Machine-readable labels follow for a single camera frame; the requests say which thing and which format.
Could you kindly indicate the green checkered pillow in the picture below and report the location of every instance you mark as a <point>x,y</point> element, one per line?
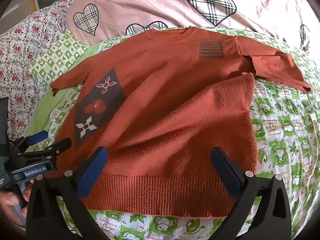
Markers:
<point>57,55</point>

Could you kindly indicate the orange knitted sweater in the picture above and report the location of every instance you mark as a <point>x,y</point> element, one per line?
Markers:
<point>162,92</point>

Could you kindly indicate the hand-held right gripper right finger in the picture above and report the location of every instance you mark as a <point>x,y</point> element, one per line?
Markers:
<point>228,175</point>

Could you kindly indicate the floral bed sheet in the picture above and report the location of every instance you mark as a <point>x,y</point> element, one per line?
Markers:
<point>17,55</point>

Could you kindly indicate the pink heart print quilt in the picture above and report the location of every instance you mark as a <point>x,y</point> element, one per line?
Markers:
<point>155,2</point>

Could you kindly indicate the green checkered blanket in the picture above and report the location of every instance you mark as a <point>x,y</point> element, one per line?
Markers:
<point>282,135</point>

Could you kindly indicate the person's left hand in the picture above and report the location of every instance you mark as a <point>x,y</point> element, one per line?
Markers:
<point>10,201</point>

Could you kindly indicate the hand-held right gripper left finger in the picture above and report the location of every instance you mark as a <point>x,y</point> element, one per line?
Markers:
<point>90,175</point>

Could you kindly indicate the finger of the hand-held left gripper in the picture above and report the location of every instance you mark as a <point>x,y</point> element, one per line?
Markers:
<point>37,137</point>
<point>60,146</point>

